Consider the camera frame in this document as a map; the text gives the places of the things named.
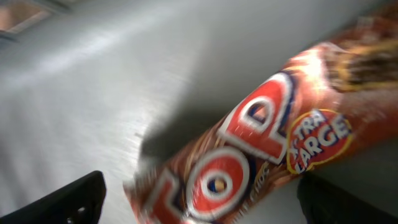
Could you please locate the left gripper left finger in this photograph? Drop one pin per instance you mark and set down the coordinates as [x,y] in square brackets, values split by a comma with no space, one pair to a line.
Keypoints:
[80,202]

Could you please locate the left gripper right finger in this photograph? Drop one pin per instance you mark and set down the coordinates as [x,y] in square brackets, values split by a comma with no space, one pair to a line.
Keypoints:
[324,203]

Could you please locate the orange chocolate bar wrapper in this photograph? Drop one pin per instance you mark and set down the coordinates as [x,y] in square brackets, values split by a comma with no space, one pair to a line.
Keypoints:
[327,102]

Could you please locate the grey plastic mesh basket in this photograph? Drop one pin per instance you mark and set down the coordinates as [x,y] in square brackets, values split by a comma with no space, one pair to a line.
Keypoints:
[120,86]

